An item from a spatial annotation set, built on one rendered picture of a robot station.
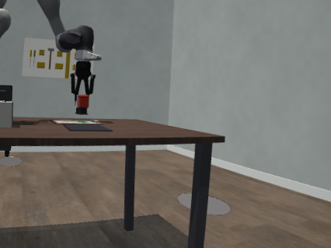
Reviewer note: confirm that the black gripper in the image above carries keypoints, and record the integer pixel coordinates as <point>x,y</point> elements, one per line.
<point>82,72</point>

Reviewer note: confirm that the red self-inking stamp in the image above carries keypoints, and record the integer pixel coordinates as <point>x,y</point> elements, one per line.
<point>83,103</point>

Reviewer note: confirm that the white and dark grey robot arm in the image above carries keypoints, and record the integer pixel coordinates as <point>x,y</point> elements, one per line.
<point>80,38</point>

